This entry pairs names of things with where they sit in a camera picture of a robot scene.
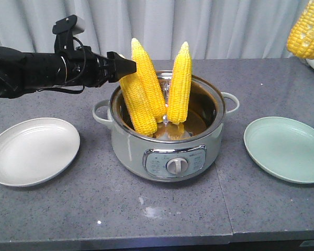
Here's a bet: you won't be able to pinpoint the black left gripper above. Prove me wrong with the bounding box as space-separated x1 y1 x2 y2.
64 46 137 87

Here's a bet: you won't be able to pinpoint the beige round plate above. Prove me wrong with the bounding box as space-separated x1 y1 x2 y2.
0 118 80 187

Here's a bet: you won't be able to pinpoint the light green round plate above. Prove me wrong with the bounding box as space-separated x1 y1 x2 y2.
243 117 314 184

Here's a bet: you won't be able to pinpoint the yellow corn cob white patches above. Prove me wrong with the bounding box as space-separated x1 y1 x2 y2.
287 1 314 60

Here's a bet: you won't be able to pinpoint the green electric cooking pot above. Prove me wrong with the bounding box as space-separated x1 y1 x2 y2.
92 76 240 182

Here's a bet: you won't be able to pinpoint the white pleated curtain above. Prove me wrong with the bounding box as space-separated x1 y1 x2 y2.
0 1 307 60

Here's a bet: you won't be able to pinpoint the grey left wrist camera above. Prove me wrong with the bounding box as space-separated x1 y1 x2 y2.
52 15 85 53

